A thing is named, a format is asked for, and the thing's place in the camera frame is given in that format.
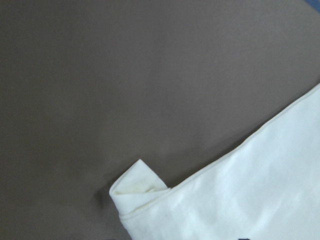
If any cream long-sleeve shirt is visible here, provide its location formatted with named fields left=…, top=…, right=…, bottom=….
left=109, top=86, right=320, bottom=240

